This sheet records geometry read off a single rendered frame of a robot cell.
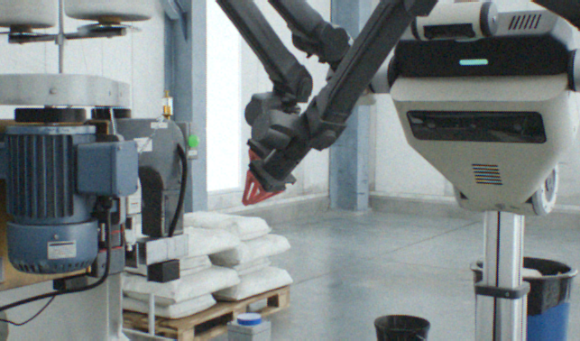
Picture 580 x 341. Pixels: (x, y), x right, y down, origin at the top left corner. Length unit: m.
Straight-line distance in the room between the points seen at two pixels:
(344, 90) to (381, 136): 8.93
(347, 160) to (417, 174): 0.95
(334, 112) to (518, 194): 0.55
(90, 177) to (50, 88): 0.16
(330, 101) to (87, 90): 0.43
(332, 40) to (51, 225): 0.70
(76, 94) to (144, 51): 6.21
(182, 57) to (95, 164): 6.39
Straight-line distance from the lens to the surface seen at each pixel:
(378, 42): 1.30
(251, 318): 1.89
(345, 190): 10.32
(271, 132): 1.43
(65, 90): 1.29
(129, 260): 1.74
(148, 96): 7.51
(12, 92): 1.31
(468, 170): 1.76
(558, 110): 1.60
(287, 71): 1.60
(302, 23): 1.61
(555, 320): 3.60
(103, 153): 1.29
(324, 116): 1.41
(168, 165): 1.77
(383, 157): 10.30
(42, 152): 1.32
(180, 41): 7.69
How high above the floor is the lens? 1.36
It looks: 4 degrees down
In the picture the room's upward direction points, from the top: straight up
